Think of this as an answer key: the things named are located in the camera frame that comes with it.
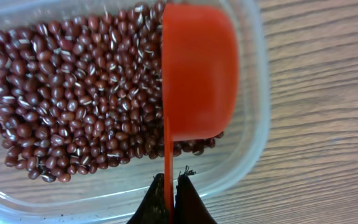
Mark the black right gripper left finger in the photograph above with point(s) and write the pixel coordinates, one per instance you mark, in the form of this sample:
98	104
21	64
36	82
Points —
152	209

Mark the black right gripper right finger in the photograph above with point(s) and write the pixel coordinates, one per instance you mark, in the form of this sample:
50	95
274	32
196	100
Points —
189	207

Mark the red measuring scoop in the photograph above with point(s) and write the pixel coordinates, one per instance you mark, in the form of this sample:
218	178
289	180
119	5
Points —
200	74

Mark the clear plastic container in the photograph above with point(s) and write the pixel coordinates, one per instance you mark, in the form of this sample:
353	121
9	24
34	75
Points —
115	193

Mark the red adzuki beans pile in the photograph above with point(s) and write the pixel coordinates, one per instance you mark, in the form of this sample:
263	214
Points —
83	94

